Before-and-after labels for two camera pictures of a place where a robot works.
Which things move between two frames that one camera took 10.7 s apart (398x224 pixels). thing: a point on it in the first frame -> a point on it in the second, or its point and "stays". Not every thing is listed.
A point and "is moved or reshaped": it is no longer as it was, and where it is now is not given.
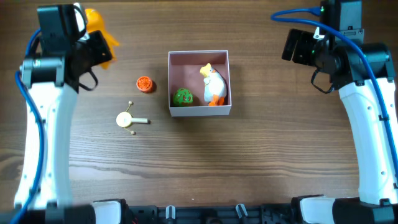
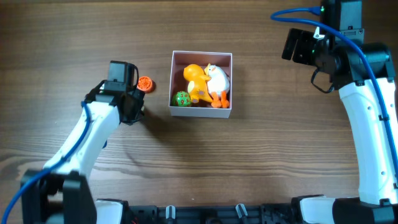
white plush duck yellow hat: x=216 y=90 is moved or reshaped
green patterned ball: x=183 y=97 stays
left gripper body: x=101 y=47 -> x=134 y=106
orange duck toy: x=94 y=23 -> x=197 y=87
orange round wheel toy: x=145 y=84 stays
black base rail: x=265 y=214 stays
